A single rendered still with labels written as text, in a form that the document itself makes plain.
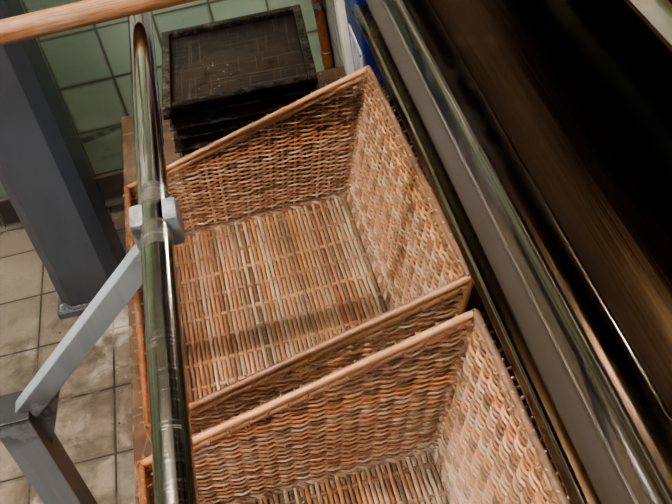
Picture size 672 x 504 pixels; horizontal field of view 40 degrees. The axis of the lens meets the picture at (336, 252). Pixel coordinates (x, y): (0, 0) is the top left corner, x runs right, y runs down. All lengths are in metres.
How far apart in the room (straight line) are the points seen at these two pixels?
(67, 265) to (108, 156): 0.47
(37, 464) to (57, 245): 1.34
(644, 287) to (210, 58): 1.47
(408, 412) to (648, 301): 0.87
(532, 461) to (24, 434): 0.56
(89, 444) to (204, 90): 0.94
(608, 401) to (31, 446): 0.83
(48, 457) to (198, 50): 0.98
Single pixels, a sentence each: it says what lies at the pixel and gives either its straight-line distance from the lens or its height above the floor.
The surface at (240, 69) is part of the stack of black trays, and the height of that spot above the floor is 0.80.
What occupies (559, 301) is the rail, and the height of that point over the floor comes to 1.43.
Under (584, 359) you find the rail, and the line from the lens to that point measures 0.36.
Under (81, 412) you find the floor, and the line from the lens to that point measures 2.33.
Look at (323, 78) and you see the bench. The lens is 2.10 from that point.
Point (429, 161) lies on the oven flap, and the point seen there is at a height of 0.95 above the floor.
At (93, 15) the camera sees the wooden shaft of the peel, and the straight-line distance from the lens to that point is 1.17.
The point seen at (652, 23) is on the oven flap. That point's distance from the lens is 0.48.
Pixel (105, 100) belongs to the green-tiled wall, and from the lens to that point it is 2.69.
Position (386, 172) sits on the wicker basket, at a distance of 1.50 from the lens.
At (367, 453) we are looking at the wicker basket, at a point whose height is 0.61.
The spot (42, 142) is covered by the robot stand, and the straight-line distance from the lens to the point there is 2.22.
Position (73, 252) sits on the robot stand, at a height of 0.21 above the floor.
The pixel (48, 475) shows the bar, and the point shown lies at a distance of 1.13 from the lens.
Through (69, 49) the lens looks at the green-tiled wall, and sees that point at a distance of 2.61.
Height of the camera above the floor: 1.70
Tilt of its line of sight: 43 degrees down
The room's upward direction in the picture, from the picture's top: 11 degrees counter-clockwise
